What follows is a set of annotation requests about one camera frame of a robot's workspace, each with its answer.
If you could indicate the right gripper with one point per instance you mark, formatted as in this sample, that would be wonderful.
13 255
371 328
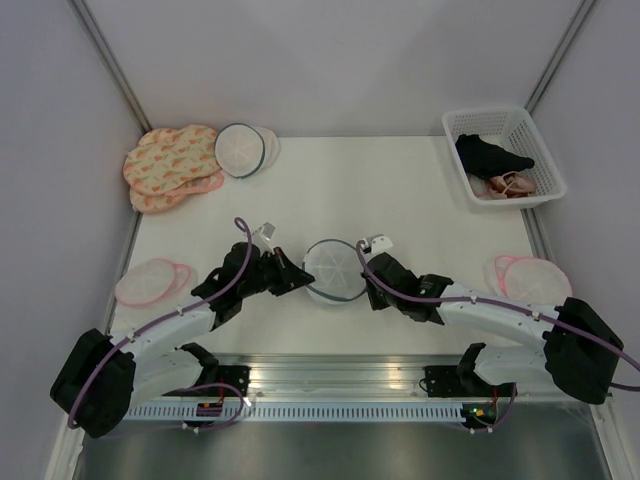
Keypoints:
376 301

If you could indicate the floral laundry bag bottom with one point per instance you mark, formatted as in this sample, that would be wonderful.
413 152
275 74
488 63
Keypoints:
146 204

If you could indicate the black bra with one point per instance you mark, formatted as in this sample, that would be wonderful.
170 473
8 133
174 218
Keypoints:
485 160

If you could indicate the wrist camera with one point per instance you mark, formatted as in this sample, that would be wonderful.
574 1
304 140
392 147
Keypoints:
376 244
262 237

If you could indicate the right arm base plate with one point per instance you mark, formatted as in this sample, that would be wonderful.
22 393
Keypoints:
446 381

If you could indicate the white slotted cable duct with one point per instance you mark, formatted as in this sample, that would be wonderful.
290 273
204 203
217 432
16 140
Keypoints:
439 412

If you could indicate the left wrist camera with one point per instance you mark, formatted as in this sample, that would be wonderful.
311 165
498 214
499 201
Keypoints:
262 237

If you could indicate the pink-trim mesh bag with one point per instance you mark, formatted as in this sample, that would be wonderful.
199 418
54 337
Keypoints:
527 279
152 282

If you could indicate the white mesh bag behind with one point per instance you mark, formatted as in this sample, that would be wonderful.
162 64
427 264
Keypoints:
272 146

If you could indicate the blue-zip mesh laundry bag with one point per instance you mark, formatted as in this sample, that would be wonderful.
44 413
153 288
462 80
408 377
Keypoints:
337 271

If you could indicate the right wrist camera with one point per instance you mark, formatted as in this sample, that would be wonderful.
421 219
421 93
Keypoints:
376 244

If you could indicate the floral laundry bag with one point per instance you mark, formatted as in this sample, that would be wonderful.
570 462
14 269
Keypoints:
166 159
146 204

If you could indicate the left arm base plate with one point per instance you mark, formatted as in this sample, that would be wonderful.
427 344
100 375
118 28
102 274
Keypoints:
237 376

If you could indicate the aluminium rail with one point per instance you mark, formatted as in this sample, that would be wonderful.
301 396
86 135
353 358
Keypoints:
325 375

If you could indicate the pink bra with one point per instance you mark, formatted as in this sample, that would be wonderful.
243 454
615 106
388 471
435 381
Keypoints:
510 185

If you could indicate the floral laundry bag top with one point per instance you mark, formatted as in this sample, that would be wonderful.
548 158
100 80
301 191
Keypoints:
166 159

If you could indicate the pink-trim mesh bag right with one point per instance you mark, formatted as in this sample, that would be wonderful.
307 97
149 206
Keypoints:
527 279

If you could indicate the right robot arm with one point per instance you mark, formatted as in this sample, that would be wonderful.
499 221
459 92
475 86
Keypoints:
568 346

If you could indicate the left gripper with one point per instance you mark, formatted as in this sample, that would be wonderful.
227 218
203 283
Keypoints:
290 276

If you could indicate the pink-trim mesh bag left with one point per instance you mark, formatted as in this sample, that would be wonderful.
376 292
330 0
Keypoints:
152 282

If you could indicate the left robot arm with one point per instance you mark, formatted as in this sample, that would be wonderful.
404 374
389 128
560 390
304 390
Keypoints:
171 331

